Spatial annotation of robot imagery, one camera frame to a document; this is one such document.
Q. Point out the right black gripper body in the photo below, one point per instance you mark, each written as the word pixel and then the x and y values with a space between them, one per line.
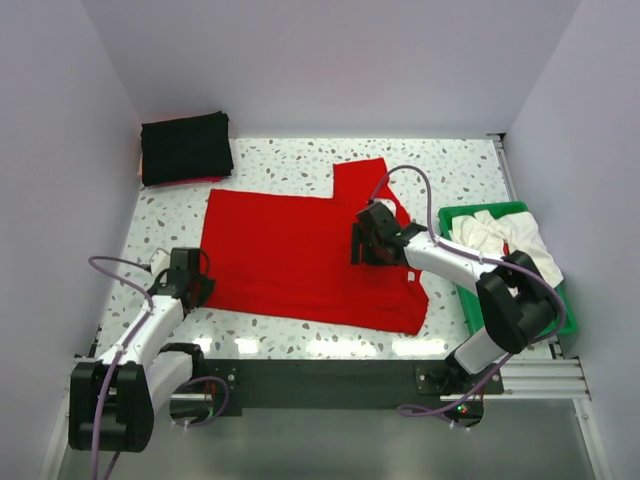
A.
pixel 369 251

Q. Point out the red t-shirt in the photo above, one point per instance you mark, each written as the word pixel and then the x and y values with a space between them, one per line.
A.
pixel 290 256

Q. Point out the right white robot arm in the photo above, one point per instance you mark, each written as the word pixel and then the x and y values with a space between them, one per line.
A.
pixel 516 303

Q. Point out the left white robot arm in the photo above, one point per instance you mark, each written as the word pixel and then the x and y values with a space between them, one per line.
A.
pixel 114 399

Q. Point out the folded black t-shirt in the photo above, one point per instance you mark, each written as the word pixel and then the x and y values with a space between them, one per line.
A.
pixel 186 149

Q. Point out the white t-shirt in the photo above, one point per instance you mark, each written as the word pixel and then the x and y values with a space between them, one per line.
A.
pixel 485 232

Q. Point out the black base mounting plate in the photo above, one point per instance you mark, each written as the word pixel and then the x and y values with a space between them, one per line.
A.
pixel 317 384

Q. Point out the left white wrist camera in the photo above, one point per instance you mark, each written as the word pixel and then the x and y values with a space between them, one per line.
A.
pixel 159 257

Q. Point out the aluminium frame rail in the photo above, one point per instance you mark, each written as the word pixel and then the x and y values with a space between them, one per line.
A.
pixel 535 379

